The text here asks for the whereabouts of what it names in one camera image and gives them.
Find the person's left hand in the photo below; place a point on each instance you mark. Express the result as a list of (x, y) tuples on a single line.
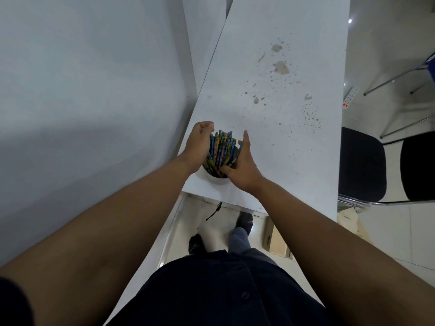
[(194, 149)]

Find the person's right hand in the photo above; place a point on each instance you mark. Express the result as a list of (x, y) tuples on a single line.
[(246, 173)]

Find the person's right thumb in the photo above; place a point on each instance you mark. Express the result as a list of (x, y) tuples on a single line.
[(227, 168)]

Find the person's left fingers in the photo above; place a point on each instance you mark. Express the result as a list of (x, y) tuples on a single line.
[(205, 126)]

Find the bundle of colourful pencils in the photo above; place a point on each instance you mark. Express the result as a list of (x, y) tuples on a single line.
[(221, 147)]

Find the person's left forearm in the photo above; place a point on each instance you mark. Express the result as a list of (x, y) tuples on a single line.
[(102, 234)]

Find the person's right forearm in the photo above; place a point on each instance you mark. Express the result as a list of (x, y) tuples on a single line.
[(340, 261)]

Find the white round cup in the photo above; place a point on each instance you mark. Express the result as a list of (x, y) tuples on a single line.
[(212, 178)]

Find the person's black right shoe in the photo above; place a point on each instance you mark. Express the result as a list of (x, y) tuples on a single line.
[(244, 222)]

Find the person's black shoe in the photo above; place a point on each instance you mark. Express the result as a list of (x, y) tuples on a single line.
[(244, 222), (196, 245)]

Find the person's grey trousers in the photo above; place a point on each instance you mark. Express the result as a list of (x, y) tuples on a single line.
[(239, 241)]

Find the person's black left shoe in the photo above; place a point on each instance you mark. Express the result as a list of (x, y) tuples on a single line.
[(196, 245)]

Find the brown cardboard box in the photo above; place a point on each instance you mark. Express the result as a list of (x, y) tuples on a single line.
[(276, 241)]

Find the person's dark shirt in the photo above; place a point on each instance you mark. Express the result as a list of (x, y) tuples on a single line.
[(221, 291)]

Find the black padded chair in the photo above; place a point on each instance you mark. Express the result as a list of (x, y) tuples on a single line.
[(362, 164), (418, 166)]

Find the beige crumpled paper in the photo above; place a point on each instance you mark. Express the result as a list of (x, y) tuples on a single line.
[(353, 222)]

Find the white power strip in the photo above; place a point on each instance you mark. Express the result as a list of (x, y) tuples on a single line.
[(350, 97)]

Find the metal frame chair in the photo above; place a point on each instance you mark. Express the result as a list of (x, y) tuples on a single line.
[(396, 77)]

